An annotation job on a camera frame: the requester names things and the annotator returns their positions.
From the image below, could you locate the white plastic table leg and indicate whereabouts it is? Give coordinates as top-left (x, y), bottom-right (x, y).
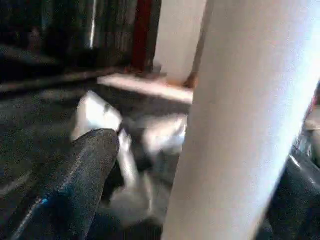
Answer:
top-left (161, 0), bottom-right (320, 240)

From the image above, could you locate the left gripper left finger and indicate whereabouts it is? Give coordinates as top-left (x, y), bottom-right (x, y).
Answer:
top-left (0, 128), bottom-right (121, 240)

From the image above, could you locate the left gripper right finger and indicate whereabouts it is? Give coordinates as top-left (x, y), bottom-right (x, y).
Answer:
top-left (265, 145), bottom-right (320, 240)

